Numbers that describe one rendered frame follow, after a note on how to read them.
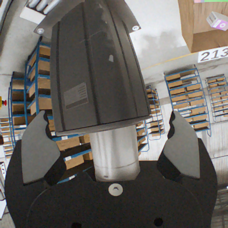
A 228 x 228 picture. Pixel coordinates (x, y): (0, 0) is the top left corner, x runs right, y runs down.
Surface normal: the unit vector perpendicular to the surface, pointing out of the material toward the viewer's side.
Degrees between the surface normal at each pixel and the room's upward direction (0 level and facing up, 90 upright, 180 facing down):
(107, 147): 88
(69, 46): 90
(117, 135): 87
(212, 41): 89
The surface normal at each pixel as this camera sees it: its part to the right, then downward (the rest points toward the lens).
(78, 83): -0.49, 0.04
